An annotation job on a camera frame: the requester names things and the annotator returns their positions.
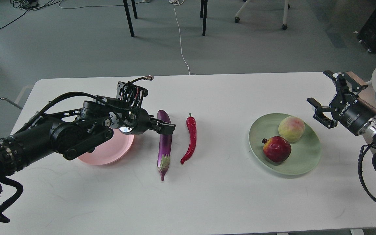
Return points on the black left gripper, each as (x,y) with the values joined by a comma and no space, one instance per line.
(140,122)

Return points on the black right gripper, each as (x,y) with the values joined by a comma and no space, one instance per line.
(346,107)

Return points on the purple eggplant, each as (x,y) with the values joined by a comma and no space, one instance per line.
(163,163)

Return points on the red chili pepper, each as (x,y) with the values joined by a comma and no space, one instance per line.
(192,129)

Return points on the yellow pink peach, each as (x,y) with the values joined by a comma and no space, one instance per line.
(291,128)

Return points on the red pomegranate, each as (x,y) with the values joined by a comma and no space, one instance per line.
(276,149)

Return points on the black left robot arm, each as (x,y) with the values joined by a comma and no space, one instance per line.
(73,124)

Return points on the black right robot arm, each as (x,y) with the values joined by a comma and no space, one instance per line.
(371,130)

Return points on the pink plate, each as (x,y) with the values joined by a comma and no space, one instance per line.
(110,151)

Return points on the green plate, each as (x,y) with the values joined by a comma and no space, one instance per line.
(305,153)

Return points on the white rolling chair base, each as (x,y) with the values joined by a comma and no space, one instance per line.
(277,17)

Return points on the black table legs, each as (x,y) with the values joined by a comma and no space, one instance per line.
(131,13)

